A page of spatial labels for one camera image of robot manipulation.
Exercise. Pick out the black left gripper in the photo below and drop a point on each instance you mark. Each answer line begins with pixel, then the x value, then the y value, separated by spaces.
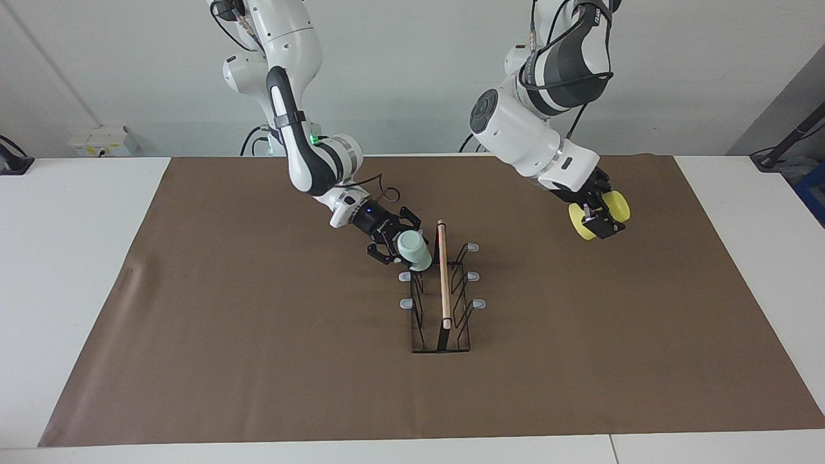
pixel 583 190

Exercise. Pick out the brown paper mat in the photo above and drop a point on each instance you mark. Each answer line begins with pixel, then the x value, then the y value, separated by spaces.
pixel 290 386

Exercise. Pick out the blue crate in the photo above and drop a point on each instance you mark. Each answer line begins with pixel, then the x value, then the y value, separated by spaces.
pixel 813 193

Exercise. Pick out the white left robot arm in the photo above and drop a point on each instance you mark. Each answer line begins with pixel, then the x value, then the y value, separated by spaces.
pixel 515 129

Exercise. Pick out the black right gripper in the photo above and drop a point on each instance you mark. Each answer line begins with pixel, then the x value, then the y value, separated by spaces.
pixel 374 222

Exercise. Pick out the green plastic cup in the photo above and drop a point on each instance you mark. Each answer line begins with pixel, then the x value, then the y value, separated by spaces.
pixel 416 251

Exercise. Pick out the white wall socket box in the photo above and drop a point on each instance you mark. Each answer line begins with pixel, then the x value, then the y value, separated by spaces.
pixel 100 142

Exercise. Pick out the yellow plastic cup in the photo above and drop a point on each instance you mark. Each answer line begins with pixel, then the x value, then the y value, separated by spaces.
pixel 620 205

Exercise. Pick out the black clamp mount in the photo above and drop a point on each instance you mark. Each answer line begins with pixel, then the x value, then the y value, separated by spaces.
pixel 13 164

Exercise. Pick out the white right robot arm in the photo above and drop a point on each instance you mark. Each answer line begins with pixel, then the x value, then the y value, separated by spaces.
pixel 303 148

